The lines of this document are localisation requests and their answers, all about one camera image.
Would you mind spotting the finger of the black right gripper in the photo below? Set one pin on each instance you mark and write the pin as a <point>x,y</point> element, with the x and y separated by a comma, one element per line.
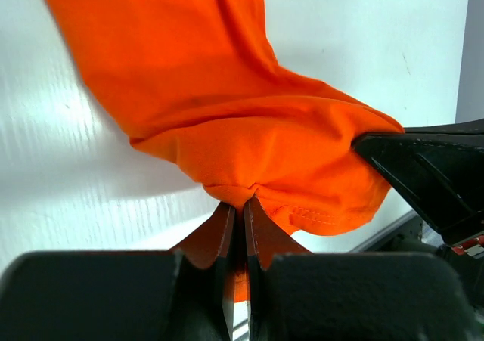
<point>475,127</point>
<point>439,175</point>

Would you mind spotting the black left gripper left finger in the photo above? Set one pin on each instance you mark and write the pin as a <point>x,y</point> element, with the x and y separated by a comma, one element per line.
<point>203,304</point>

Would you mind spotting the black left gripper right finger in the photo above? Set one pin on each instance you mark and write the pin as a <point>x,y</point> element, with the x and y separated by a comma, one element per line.
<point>276,283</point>

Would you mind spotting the orange t-shirt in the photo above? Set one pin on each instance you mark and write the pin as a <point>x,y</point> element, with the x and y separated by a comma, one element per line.
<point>196,83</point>

